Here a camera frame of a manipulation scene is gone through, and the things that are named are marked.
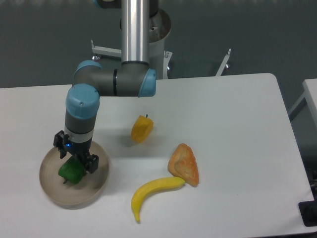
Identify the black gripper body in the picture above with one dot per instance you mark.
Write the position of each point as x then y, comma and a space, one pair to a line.
62, 141

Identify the green toy pepper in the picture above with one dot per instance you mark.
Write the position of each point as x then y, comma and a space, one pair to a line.
71, 171

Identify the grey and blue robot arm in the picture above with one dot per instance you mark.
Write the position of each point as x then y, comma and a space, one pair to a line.
135, 78

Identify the beige round plate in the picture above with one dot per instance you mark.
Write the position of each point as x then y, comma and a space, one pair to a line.
66, 194

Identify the yellow toy pepper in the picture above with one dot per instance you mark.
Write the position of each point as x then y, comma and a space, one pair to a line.
141, 129

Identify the yellow toy banana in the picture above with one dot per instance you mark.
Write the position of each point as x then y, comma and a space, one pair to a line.
150, 188

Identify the orange toy bread slice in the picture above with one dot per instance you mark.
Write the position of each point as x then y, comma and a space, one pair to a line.
182, 163

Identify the white side table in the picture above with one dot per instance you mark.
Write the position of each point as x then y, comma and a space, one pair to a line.
307, 98

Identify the black device at table edge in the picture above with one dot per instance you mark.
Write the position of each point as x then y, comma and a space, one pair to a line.
308, 211

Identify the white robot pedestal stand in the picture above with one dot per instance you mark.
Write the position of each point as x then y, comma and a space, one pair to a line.
160, 26

